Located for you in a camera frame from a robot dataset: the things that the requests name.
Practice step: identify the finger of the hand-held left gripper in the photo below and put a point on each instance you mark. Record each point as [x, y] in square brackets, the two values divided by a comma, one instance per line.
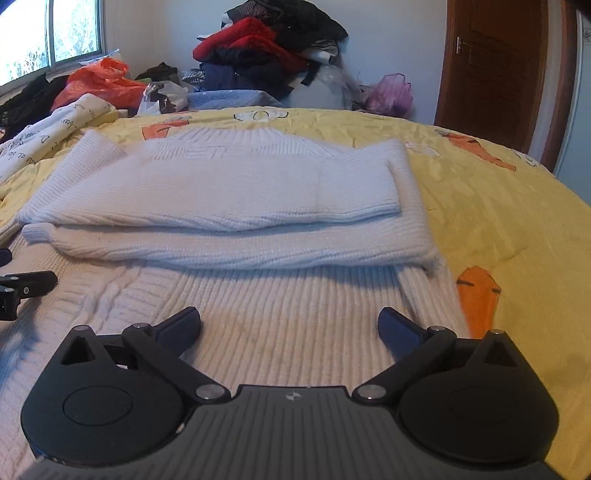
[32, 282]
[4, 257]

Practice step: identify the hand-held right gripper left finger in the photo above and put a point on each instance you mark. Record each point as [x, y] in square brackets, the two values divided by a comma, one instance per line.
[180, 326]

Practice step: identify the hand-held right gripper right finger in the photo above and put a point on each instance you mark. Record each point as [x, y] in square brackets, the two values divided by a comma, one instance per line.
[397, 330]

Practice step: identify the white knit sweater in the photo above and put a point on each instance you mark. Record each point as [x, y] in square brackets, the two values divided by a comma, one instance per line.
[231, 194]

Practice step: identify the pile of clothes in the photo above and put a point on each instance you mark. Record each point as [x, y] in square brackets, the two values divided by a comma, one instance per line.
[258, 46]

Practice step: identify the white printed cloth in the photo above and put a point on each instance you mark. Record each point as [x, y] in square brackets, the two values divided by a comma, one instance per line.
[60, 124]

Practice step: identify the yellow carrot print bedspread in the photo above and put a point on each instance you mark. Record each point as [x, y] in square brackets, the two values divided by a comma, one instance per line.
[508, 221]

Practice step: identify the black cloth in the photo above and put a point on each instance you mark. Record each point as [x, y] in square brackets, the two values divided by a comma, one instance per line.
[27, 101]

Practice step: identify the orange plastic bag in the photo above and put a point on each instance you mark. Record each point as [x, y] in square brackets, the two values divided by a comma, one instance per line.
[97, 85]

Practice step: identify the crumpled clear plastic bag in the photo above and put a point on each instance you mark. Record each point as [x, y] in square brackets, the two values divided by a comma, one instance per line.
[161, 97]

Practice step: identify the window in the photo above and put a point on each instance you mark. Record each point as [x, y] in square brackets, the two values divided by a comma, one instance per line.
[27, 32]

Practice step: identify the light blue knit cloth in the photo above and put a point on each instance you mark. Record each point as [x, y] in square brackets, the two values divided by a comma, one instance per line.
[231, 99]

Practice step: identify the pink plastic bag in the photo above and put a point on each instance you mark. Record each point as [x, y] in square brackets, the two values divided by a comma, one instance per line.
[392, 94]

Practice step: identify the large clear plastic bag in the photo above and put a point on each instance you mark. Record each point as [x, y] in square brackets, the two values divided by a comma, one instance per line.
[339, 85]

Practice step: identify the brown wooden door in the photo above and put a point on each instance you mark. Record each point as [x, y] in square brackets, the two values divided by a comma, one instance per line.
[498, 69]

